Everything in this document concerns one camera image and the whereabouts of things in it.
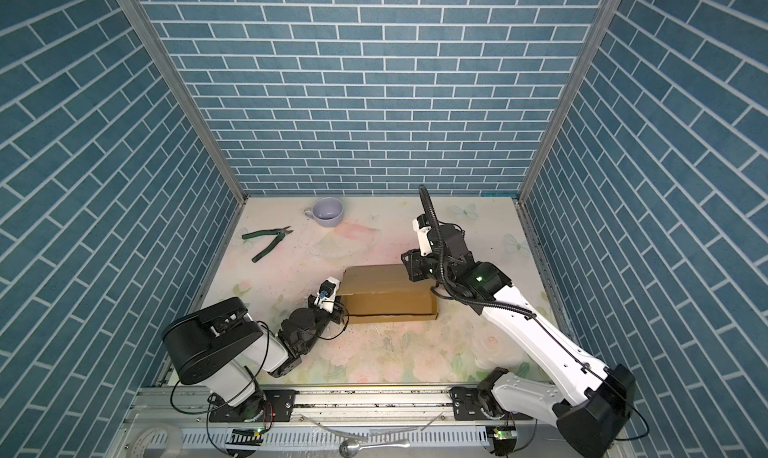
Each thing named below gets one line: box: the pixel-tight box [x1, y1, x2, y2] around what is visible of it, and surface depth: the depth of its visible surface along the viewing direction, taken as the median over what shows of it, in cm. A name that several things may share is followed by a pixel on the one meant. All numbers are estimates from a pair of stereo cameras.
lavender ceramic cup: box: [304, 196, 345, 228], surface depth 113 cm
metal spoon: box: [339, 439, 410, 458], surface depth 70 cm
